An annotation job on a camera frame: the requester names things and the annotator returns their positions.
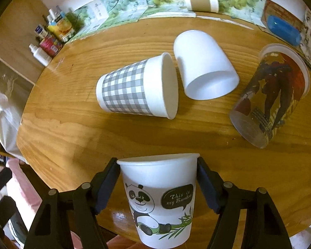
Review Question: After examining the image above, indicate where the plain white paper cup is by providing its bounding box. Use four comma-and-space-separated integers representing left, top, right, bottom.
174, 30, 239, 100

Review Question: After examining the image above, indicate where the white panda paper cup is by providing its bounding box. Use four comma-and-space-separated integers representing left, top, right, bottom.
117, 153, 199, 248

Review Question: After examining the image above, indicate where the black pen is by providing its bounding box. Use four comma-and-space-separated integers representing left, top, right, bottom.
299, 54, 311, 78

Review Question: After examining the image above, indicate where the grey checked paper cup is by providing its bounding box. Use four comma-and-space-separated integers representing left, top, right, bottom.
96, 52, 179, 120

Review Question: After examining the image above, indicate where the brown sleeve paper cup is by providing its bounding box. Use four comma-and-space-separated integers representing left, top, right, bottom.
184, 0, 220, 13

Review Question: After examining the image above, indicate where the wooden desk with shelves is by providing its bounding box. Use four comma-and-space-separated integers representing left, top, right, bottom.
0, 0, 311, 244

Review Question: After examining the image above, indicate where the red illustrated tall cup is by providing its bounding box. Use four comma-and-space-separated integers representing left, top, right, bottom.
229, 43, 310, 148

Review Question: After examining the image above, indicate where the yellow printed can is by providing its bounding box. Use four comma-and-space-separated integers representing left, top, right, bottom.
47, 15, 74, 43

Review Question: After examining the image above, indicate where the blue plastic case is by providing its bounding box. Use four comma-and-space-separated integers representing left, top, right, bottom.
267, 15, 301, 47

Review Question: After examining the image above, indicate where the green leaf folded calendar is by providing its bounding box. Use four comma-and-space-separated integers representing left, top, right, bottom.
73, 0, 266, 40

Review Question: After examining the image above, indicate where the white spray bottle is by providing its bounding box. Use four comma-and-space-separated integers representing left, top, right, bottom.
29, 44, 52, 67

